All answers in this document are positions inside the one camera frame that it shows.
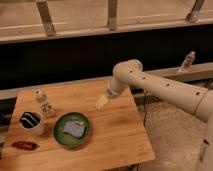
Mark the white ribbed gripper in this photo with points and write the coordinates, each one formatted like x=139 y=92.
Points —
x=114 y=89

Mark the green ceramic bowl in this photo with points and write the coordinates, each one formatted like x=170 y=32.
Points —
x=68 y=140

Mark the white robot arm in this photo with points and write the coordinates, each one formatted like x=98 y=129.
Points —
x=192 y=99

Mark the blue cloth in bowl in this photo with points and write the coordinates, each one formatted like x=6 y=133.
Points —
x=74 y=128

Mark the clear plastic bottle on table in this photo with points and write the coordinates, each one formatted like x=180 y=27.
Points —
x=45 y=105

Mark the white cup with dark contents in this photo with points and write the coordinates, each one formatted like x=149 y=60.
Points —
x=32 y=122

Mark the red chip bag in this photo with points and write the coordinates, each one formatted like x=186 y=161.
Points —
x=25 y=145

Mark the clear bottle on ledge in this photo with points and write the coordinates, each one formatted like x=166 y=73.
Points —
x=188 y=61

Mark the middle metal bracket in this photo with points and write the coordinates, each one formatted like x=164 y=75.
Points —
x=112 y=14

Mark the metal bracket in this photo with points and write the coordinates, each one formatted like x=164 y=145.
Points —
x=193 y=15
x=45 y=17
x=112 y=14

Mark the left metal bracket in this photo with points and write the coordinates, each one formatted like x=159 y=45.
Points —
x=45 y=17

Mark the right metal bracket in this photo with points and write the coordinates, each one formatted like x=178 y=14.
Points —
x=193 y=15

